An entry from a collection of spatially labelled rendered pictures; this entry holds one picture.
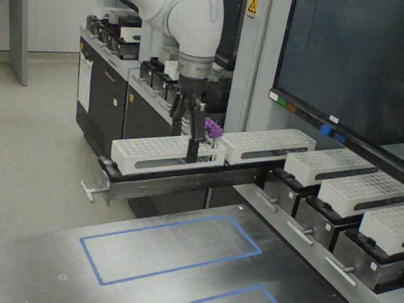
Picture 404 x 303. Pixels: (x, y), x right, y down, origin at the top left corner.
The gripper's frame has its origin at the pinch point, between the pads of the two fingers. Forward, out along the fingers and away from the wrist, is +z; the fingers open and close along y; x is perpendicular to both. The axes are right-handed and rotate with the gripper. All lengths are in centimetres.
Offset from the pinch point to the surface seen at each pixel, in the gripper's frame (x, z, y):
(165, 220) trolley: -16.6, 3.7, 26.9
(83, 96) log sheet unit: 24, 53, -176
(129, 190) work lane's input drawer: -17.1, 7.8, 6.8
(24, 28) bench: 8, 39, -284
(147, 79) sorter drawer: 24, 10, -83
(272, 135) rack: 30.7, -0.5, -1.6
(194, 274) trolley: -18.4, 3.7, 44.8
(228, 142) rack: 13.4, -0.7, 1.3
